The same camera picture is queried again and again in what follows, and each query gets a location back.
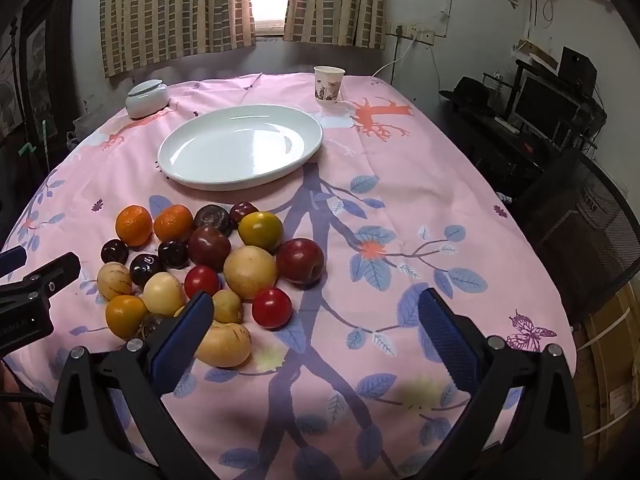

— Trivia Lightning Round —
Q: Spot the small tan longan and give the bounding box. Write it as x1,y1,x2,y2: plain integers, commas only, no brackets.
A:
212,289,245,324

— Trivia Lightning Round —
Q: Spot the white power cable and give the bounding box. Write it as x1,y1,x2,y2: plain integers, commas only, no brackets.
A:
372,35,418,78

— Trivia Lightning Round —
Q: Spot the small beige striped melon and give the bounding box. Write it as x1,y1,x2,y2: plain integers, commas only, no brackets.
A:
97,262,134,302

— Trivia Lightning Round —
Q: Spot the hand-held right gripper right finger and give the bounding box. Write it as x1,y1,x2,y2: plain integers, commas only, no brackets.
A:
417,287,585,480

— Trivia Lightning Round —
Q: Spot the large beige striped melon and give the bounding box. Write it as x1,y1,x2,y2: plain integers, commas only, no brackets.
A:
194,321,252,369

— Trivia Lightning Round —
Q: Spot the black mesh chair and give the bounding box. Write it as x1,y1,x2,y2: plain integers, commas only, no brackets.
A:
515,147,640,311

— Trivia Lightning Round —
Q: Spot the pink printed tablecloth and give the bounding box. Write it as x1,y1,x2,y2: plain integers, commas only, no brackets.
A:
0,72,576,480

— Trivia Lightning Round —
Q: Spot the orange tangerine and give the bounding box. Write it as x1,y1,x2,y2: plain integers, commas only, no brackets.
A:
115,204,153,247
153,204,194,243

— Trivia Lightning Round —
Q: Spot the small yellow orange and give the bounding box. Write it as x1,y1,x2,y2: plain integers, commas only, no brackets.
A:
105,295,149,341

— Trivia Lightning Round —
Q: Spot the black desk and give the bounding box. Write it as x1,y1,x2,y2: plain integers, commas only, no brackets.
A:
440,90,608,196

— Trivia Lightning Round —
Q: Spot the red cherry tomato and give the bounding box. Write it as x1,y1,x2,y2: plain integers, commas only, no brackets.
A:
184,265,221,300
251,287,293,330

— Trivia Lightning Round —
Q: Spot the dark framed picture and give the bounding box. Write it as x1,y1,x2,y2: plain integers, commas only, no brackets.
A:
20,7,56,131

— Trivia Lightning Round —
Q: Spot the pale yellow smooth melon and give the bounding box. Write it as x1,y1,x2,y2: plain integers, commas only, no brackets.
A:
142,272,186,317

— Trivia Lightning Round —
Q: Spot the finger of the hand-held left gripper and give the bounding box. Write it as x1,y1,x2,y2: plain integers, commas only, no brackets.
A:
0,252,82,311
0,246,28,278

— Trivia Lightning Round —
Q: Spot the white lidded ceramic jar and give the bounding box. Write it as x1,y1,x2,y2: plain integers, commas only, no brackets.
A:
125,79,171,120

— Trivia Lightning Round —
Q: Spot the printed paper cup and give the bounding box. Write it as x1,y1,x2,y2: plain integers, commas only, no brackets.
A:
313,65,346,106

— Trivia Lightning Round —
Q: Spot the cardboard box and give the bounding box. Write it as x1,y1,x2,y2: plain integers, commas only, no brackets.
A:
575,280,640,461

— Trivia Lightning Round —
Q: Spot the beige wooden board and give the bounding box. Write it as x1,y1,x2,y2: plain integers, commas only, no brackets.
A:
515,40,558,73

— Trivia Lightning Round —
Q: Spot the black computer monitor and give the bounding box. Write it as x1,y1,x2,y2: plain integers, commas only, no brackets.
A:
512,70,581,136

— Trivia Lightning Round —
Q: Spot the black speaker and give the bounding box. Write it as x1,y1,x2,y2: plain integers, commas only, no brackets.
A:
557,46,598,96

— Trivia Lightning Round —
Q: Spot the narrow striped brown curtain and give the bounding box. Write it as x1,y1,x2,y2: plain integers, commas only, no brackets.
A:
282,0,390,51

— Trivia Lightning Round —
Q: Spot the dark water chestnut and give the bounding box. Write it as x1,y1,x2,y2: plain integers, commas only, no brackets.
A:
193,205,233,237
135,312,173,343

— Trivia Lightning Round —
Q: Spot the green yellow orange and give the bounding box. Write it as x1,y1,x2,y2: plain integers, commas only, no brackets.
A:
238,211,284,254

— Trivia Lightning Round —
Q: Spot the green handled mop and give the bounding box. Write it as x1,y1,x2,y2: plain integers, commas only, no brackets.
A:
20,115,56,161

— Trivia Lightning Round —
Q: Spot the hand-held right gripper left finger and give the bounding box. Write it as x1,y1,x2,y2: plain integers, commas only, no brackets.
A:
48,290,221,480

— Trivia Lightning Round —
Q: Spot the beige round pear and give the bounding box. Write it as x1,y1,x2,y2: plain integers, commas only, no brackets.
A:
223,246,278,301

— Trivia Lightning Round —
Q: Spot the black hat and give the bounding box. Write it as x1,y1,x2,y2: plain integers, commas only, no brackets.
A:
439,76,493,108

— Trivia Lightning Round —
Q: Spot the white oval plate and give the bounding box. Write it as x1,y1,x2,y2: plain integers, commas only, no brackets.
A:
157,104,324,192

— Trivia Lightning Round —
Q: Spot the wide striped brown curtain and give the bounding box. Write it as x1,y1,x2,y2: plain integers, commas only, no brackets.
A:
99,0,257,78

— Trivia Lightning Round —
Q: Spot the dark red plum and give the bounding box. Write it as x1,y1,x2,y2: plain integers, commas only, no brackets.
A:
188,226,232,273

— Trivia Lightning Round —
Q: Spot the white wall power strip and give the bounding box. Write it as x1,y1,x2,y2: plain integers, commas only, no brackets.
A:
395,25,436,42

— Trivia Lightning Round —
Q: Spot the red apple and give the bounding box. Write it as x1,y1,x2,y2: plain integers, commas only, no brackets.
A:
276,238,325,286

